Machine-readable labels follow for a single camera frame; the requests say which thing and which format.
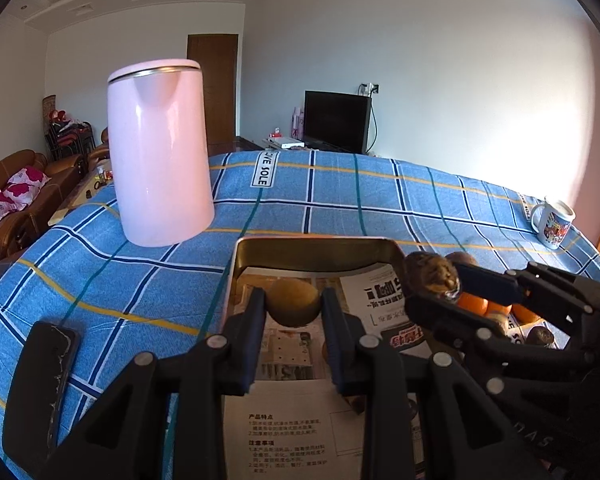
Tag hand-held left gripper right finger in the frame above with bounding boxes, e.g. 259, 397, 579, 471
321, 287, 551, 480

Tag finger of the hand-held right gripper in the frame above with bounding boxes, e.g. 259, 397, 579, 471
452, 260, 600, 321
404, 290, 596, 396

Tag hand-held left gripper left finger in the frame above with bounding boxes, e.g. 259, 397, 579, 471
45, 287, 268, 480

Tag large orange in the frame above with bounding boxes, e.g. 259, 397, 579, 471
456, 292, 490, 317

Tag brown kiwi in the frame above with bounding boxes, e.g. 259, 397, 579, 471
265, 278, 322, 327

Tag pink metal tin box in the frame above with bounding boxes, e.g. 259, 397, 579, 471
222, 236, 431, 480

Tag white printed mug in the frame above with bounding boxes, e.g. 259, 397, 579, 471
530, 197, 577, 250

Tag newspaper lining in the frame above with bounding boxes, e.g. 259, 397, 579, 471
225, 260, 431, 480

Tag blue plaid tablecloth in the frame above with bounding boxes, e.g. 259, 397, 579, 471
0, 149, 600, 480

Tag white flat box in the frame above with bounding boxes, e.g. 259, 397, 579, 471
261, 135, 307, 151

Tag pink electric kettle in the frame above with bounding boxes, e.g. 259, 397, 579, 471
106, 59, 216, 248

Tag black smartphone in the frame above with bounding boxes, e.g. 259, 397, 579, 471
2, 321, 81, 461

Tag black television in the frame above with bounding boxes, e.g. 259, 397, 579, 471
303, 90, 372, 155

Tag wooden coffee table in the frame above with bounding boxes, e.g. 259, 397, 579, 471
47, 167, 116, 226

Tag brown leather armchair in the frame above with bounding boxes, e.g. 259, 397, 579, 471
86, 127, 112, 173

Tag brown leather sofa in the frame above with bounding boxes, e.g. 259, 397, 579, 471
0, 149, 88, 262

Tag dark brown wooden door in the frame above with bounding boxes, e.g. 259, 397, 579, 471
187, 34, 239, 157

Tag black power cable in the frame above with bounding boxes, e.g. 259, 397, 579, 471
369, 94, 379, 154

